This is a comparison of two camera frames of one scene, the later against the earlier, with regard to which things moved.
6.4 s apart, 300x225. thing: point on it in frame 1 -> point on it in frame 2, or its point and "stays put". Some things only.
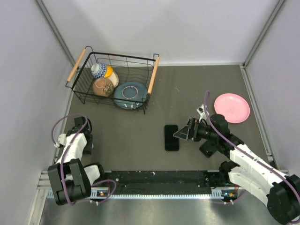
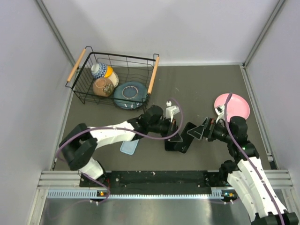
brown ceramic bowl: (103, 86) stays put
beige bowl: (114, 78) stays put
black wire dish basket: (113, 78) stays put
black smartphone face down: (207, 148) -> (183, 146)
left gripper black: (87, 150) -> (172, 128)
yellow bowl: (109, 71) stays put
